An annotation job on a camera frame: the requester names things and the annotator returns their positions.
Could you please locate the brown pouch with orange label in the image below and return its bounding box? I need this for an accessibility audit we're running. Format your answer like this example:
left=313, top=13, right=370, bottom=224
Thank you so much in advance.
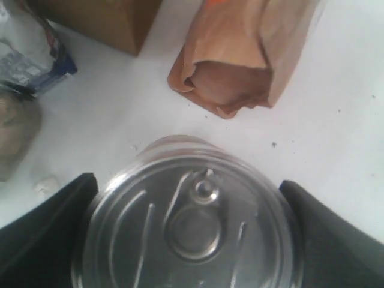
left=167, top=1, right=319, bottom=119

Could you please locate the clear jar with yellow lid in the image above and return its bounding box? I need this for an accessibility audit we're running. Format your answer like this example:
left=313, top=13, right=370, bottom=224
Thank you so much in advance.
left=1, top=87, right=41, bottom=182

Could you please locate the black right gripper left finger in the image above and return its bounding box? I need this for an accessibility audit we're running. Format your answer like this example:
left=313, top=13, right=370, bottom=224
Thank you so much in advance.
left=1, top=173, right=98, bottom=287

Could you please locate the dark can with silver lid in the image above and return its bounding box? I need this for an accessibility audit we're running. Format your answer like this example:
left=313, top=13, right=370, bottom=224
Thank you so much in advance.
left=71, top=136, right=304, bottom=287

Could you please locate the spaghetti packet with Italian flag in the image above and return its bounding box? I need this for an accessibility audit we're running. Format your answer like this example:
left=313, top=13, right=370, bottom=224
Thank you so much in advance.
left=1, top=1, right=77, bottom=95

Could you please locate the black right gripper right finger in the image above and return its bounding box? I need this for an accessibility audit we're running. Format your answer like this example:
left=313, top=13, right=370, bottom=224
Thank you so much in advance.
left=280, top=180, right=383, bottom=287

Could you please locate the large brown paper bag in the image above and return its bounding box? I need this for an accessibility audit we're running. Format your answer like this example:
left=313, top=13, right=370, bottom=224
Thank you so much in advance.
left=31, top=0, right=162, bottom=56

